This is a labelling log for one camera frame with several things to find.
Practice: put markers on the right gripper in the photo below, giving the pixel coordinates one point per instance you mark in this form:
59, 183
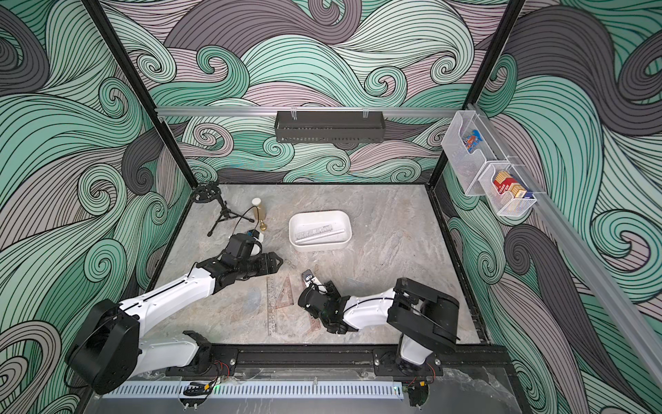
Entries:
334, 291

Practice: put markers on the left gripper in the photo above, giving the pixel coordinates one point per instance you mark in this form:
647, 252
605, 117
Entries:
272, 268

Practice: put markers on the short clear ruler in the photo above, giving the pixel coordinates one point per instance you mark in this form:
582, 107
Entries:
311, 232

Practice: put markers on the white storage box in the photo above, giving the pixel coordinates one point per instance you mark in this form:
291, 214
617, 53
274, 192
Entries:
314, 219

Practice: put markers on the wide red ruler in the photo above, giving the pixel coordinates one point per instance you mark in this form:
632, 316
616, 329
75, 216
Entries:
314, 326

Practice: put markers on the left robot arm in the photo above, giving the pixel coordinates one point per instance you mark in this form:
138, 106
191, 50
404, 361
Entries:
111, 347

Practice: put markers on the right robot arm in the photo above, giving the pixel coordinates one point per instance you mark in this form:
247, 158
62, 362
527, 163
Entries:
426, 318

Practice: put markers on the long pink clear ruler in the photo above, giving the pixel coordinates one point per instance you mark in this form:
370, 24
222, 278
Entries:
272, 296

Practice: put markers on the red set square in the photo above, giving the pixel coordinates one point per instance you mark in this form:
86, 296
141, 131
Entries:
283, 294

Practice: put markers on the blue clear protractor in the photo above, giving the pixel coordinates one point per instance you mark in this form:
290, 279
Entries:
251, 301

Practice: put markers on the amber bottle white cap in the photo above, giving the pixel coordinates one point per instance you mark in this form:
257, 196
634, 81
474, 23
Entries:
260, 213

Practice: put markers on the red card boxes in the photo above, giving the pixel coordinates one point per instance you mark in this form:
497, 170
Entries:
504, 182

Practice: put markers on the blue packet in bin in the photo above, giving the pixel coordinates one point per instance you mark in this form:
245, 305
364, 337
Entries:
472, 140

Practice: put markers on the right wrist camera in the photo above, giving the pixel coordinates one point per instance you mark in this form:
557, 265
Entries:
309, 279

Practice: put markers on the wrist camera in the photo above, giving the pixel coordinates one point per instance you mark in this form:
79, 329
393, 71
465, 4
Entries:
309, 279
244, 245

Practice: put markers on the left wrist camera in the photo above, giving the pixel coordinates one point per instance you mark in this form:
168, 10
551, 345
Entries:
244, 245

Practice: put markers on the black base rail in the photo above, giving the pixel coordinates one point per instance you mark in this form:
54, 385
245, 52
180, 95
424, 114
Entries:
382, 359

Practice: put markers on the white slotted cable duct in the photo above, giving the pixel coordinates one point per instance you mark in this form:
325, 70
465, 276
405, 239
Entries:
270, 390

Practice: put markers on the black wall tray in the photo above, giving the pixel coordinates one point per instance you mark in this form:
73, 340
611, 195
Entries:
330, 127

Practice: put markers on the aluminium back rail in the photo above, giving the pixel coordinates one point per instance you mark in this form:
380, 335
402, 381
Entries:
272, 111

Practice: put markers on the aluminium rail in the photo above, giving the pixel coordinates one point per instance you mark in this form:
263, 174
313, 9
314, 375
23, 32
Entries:
641, 337
272, 111

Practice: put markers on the clear wall bin lower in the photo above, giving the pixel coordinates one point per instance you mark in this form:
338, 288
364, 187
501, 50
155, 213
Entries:
504, 205

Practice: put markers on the clear wall bin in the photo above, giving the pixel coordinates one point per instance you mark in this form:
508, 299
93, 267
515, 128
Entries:
504, 205
467, 167

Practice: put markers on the clear wall bin upper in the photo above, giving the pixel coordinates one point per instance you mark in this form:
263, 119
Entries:
467, 167

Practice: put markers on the aluminium right rail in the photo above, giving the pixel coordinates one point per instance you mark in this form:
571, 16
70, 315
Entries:
641, 337

